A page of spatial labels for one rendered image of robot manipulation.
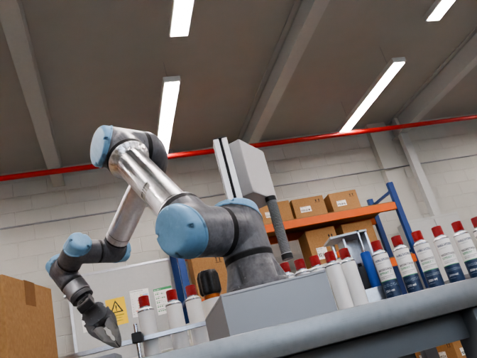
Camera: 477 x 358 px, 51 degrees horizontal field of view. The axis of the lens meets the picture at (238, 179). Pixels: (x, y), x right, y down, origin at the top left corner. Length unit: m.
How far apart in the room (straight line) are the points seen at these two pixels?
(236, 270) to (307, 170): 5.90
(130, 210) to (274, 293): 0.67
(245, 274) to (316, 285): 0.16
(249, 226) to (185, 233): 0.17
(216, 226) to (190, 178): 5.47
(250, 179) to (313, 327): 0.91
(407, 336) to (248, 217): 0.49
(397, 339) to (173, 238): 0.50
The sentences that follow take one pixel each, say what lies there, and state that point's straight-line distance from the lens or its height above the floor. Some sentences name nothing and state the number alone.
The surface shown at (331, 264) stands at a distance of 1.67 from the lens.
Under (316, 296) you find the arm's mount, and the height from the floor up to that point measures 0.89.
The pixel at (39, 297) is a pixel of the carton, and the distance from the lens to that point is 1.40.
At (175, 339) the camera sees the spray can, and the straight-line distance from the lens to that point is 1.61.
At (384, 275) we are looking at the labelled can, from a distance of 1.72.
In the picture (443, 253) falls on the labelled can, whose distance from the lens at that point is 1.82.
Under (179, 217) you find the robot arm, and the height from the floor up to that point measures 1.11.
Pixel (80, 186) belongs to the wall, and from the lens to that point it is 6.46.
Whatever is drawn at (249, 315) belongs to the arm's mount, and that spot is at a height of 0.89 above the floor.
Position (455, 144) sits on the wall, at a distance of 8.37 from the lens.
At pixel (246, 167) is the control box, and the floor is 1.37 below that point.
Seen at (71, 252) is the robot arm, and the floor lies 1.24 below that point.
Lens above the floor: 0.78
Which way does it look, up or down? 21 degrees up
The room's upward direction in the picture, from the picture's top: 15 degrees counter-clockwise
